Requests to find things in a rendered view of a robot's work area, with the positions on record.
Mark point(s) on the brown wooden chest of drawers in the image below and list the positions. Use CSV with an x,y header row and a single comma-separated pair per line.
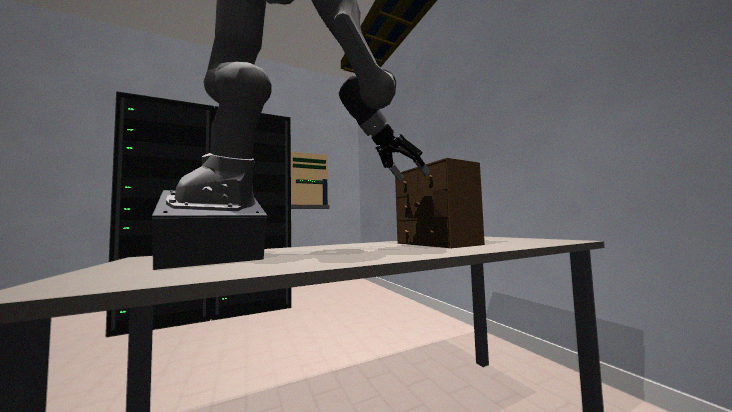
x,y
465,211

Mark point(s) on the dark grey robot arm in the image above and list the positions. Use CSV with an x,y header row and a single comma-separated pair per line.
x,y
242,89

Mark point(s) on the brown wooden drawer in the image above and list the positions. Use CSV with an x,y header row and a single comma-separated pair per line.
x,y
427,204
402,208
435,232
409,184
409,232
435,179

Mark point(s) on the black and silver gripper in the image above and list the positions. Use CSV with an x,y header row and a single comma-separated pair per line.
x,y
388,143

